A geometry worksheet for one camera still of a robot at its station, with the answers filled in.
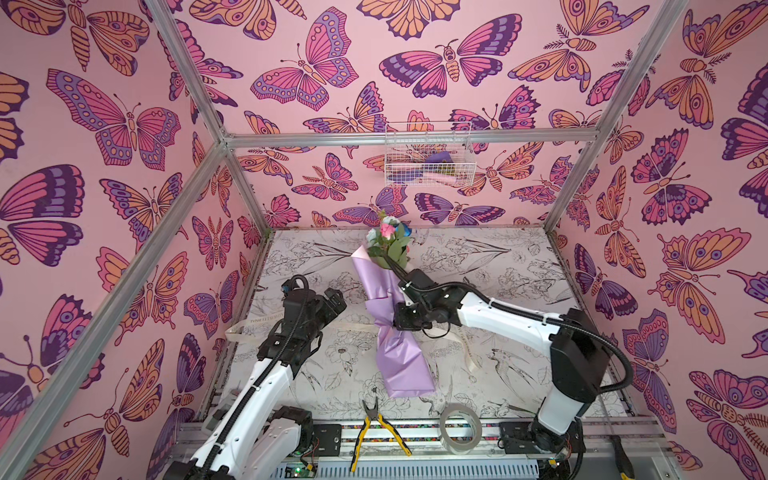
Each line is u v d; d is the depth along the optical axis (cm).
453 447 70
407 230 96
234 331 96
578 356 45
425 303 64
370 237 96
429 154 95
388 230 92
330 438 73
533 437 64
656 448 73
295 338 60
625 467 69
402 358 74
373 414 77
